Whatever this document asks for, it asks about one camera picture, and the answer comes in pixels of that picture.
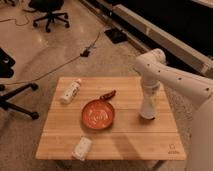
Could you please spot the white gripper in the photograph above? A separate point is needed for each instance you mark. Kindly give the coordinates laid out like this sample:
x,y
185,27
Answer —
x,y
147,109

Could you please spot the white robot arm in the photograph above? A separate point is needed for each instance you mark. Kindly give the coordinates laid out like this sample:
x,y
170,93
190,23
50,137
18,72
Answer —
x,y
154,71

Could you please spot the orange ceramic plate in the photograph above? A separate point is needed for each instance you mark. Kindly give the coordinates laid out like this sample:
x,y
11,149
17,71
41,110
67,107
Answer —
x,y
98,114

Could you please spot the white eraser block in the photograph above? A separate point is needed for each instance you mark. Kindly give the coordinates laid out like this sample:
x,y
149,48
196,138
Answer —
x,y
82,148

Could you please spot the wooden table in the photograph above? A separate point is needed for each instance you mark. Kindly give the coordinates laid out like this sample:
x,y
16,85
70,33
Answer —
x,y
128,137

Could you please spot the dark red chili pepper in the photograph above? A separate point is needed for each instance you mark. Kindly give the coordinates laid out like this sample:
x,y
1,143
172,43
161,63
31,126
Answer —
x,y
108,96

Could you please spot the white long beam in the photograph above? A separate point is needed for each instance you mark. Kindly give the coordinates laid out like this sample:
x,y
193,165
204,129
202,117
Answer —
x,y
178,48

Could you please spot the white plastic bottle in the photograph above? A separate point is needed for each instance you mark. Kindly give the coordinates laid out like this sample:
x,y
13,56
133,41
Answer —
x,y
70,92

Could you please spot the black floor mat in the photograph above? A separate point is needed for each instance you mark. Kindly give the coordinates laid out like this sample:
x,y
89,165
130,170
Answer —
x,y
115,35

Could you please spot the black office chair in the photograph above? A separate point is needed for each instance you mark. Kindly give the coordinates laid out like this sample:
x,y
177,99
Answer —
x,y
50,9

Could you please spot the black chair base left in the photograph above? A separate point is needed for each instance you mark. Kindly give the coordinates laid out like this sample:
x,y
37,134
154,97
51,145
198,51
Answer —
x,y
10,100

